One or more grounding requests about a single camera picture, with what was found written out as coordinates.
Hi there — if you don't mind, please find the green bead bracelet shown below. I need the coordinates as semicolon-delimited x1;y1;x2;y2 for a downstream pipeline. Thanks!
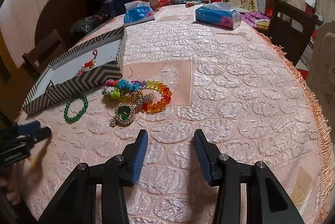
63;92;89;124

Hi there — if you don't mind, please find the green gem rhinestone pendant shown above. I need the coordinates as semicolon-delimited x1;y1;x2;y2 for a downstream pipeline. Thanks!
109;90;154;127

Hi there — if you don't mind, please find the colourful flower bead bracelet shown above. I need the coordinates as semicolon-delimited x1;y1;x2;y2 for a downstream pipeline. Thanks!
101;78;147;100

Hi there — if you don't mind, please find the red chinese knot tassel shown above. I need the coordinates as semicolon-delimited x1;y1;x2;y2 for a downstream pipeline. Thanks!
76;49;98;76

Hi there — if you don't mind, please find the person's left hand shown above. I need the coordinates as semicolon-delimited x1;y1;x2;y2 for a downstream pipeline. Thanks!
1;165;21;205

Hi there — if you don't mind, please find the dark wooden chair left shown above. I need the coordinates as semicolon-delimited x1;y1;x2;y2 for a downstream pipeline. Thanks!
0;28;69;120

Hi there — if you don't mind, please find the dark wooden chair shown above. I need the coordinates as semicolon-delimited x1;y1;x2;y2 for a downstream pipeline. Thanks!
0;28;69;120
267;0;320;66

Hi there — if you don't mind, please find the pink embossed tablecloth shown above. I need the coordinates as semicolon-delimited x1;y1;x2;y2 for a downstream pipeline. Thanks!
19;6;334;223

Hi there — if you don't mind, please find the striped black white tray box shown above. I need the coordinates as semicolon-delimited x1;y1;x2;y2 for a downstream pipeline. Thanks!
22;27;126;116

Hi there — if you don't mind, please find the black plastic bag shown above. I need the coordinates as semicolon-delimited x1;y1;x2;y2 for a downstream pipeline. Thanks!
70;12;111;43

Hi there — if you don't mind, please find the round dark wooden tabletop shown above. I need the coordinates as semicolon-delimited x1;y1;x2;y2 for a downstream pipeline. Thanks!
35;0;89;47

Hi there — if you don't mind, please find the white ornate upholstered chair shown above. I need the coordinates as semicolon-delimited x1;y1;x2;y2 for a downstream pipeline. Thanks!
307;22;335;141

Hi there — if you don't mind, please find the blue tissue pack near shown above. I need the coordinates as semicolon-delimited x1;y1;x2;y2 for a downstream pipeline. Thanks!
123;1;155;27

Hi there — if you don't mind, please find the blue tissue pack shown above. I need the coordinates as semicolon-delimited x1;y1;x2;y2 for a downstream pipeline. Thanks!
195;2;241;30
123;1;155;27

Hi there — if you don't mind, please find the blue tissue pack far right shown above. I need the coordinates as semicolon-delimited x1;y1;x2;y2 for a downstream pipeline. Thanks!
195;2;241;30

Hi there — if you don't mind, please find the dark wooden chair right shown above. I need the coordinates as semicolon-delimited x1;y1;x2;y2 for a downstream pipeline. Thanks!
267;0;320;66

